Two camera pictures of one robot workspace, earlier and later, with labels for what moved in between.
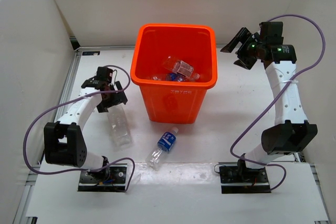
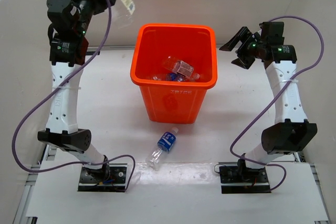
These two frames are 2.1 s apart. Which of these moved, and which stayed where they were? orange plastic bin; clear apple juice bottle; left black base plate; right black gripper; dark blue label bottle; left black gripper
Moved: left black gripper; clear apple juice bottle
Stayed: right black gripper; dark blue label bottle; left black base plate; orange plastic bin
